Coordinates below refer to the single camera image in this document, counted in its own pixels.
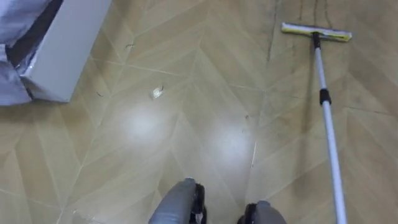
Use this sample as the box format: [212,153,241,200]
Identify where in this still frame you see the crumpled white paper scrap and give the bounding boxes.
[150,85,165,100]

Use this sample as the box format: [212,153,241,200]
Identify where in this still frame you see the grey bed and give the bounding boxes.
[0,0,113,107]

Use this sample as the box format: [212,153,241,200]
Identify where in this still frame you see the mop with white pole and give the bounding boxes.
[281,22,353,224]

